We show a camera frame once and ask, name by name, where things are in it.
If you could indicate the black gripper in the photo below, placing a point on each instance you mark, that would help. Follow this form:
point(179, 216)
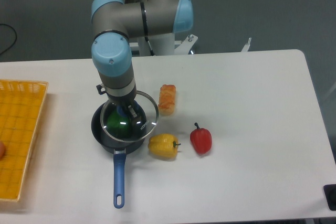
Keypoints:
point(123, 95)

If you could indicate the glass pot lid blue knob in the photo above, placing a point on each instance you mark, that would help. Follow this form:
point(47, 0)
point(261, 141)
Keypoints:
point(150, 117)

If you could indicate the dark pot with blue handle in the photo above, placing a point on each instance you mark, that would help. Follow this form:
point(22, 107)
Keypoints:
point(119, 151)

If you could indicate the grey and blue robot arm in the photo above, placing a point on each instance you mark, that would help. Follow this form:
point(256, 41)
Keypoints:
point(114, 23)

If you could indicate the green bell pepper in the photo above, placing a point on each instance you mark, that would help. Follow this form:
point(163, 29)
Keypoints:
point(119, 125)

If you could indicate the orange glazed bread loaf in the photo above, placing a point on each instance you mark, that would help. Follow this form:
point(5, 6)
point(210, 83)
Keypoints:
point(167, 99)

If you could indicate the yellow bell pepper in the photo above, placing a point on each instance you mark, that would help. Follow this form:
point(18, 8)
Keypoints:
point(164, 145)

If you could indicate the yellow woven basket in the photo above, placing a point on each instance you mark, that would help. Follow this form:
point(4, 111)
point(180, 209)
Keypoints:
point(22, 104)

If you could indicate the red bell pepper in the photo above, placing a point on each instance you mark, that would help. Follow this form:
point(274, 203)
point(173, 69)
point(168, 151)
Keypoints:
point(201, 140)

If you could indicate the orange round object in basket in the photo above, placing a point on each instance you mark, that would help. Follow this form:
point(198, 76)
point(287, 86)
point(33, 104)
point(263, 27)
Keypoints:
point(2, 149)

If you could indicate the black device at table edge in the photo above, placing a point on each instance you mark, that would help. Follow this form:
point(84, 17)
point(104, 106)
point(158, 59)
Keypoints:
point(330, 194)

